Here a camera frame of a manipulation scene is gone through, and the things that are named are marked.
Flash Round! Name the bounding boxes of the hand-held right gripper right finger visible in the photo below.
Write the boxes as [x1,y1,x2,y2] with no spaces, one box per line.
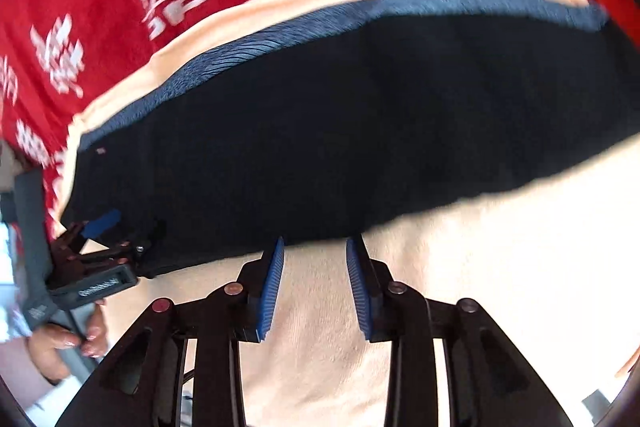
[345,234,576,427]

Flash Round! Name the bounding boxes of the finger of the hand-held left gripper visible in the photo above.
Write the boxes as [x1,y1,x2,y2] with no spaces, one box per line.
[60,208,123,258]
[75,219,168,279]

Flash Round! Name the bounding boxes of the red printed blanket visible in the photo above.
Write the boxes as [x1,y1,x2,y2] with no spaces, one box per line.
[0,0,631,238]

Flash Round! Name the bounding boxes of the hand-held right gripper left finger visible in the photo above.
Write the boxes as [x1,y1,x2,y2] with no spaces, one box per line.
[55,236,286,427]

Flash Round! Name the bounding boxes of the cream towel blanket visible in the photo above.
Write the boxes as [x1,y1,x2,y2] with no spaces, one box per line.
[50,0,640,427]

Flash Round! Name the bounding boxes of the person's left hand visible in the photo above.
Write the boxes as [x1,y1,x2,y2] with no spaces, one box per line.
[26,299,109,385]

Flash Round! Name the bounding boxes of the black pants with blue waistband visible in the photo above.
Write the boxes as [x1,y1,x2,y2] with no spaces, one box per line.
[60,0,621,279]

